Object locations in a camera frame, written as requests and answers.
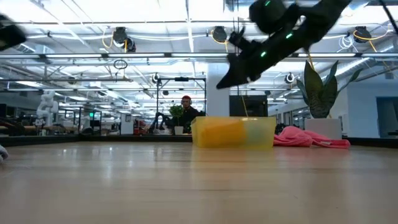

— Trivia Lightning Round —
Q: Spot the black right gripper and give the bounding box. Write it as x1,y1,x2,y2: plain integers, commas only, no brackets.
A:
216,46,275,90

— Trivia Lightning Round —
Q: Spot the orange microfiber towel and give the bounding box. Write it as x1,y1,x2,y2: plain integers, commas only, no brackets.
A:
198,119,247,148

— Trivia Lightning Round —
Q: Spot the yellow translucent plastic bin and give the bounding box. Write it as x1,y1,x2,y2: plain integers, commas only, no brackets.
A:
190,116,277,150

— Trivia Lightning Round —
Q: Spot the pink microfiber towel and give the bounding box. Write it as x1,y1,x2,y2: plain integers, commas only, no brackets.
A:
273,125,351,149

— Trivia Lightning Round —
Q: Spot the grey microfiber towel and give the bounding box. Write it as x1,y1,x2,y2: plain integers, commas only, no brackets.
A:
0,144,9,164

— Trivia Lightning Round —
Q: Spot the white building column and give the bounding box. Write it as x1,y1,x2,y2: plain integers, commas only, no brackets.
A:
206,61,231,118

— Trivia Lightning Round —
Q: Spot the person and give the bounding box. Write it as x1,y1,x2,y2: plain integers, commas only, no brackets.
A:
178,95,203,134

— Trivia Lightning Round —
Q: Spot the small green bush plant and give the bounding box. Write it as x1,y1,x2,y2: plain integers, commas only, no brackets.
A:
168,104,185,136

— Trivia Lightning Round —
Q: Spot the white robot figure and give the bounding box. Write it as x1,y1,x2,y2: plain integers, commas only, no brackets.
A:
35,90,60,128

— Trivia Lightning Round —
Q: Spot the green snake plant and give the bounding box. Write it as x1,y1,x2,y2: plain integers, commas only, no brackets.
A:
295,60,364,120

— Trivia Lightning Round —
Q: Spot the white plant pot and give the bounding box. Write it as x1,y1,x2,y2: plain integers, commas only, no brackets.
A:
304,118,343,140

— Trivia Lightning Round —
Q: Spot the overhead LED light bar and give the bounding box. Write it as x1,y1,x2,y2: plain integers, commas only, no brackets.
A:
0,52,398,60

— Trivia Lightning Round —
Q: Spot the yellow hanging cable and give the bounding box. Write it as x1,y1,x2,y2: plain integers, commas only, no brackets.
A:
305,49,315,70

